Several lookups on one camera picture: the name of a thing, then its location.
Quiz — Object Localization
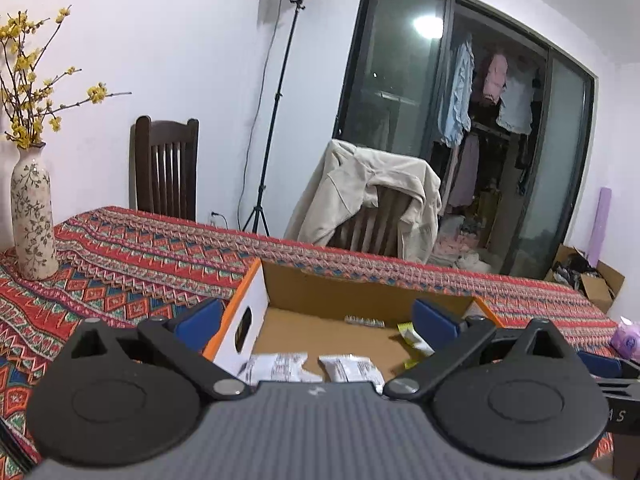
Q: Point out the brown wooden chair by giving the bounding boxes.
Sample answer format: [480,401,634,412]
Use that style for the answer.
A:
[327,185,418,257]

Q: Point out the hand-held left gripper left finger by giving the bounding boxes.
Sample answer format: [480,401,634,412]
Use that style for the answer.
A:
[65,297,247,402]

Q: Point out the dark wooden chair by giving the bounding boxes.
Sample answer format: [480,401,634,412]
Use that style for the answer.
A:
[134,116,200,222]

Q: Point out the patterned red tablecloth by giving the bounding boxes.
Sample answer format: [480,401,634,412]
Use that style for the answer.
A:
[0,205,623,476]

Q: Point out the purple yoga mat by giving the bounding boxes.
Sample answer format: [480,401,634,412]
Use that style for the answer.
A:
[587,187,613,268]

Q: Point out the orange cardboard box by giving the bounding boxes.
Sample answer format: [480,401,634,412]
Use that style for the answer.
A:
[202,257,503,386]

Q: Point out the yellow flower branches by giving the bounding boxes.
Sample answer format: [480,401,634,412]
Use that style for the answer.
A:
[0,6,133,150]

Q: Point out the pale blue hanging top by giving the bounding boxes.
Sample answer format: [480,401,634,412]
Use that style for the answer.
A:
[496,67,536,136]

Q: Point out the beige jacket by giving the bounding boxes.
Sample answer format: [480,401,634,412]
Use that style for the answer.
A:
[284,139,443,264]

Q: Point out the long yellow green snack packet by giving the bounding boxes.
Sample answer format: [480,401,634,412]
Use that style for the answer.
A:
[397,321,436,371]

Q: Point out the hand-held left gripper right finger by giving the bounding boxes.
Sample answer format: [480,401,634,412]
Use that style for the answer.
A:
[384,297,576,402]

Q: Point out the light blue hanging shirt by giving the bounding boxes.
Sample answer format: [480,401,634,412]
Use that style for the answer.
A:
[437,35,475,148]

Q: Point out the mauve hanging clothes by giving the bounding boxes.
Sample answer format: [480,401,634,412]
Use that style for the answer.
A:
[445,132,482,207]

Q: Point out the brown cardboard carton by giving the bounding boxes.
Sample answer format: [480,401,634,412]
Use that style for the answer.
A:
[545,244,626,313]

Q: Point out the purple tissue pack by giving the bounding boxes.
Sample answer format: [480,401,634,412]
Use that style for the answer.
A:
[610,316,640,362]

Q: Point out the white snack packet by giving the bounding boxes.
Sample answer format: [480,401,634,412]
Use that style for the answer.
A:
[318,354,386,385]
[239,352,323,386]

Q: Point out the floral ceramic vase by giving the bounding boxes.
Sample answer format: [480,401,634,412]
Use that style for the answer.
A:
[11,142,60,281]

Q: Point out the pink hanging garment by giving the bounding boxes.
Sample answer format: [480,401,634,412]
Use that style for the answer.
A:
[481,52,510,106]

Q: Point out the heap of pastel clothes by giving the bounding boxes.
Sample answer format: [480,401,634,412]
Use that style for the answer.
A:
[432,215,493,273]

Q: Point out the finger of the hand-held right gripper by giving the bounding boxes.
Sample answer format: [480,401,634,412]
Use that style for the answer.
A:
[597,379,640,397]
[579,351,640,380]

